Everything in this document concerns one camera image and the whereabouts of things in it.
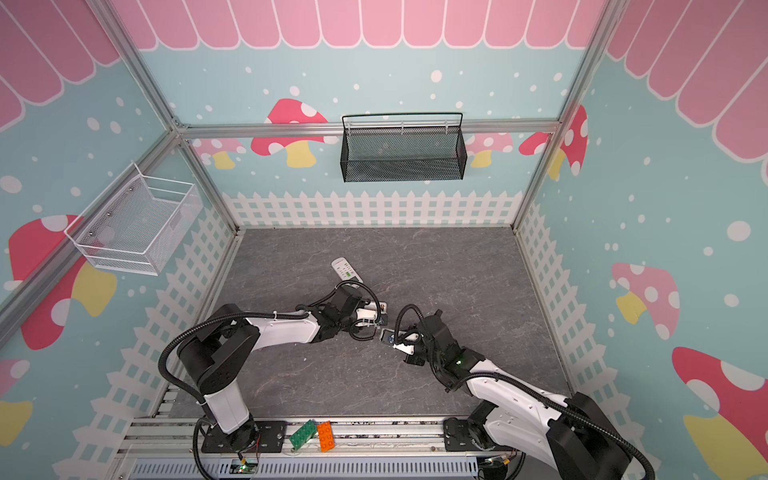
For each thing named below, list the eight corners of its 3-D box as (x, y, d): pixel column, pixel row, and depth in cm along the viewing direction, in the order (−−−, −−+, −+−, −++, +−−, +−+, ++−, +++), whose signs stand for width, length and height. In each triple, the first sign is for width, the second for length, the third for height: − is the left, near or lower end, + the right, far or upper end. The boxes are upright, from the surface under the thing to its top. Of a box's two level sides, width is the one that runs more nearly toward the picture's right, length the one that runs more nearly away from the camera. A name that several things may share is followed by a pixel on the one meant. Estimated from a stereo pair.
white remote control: (348, 293, 104) (347, 289, 102) (329, 266, 111) (328, 262, 109) (364, 284, 106) (363, 280, 104) (344, 258, 113) (343, 254, 112)
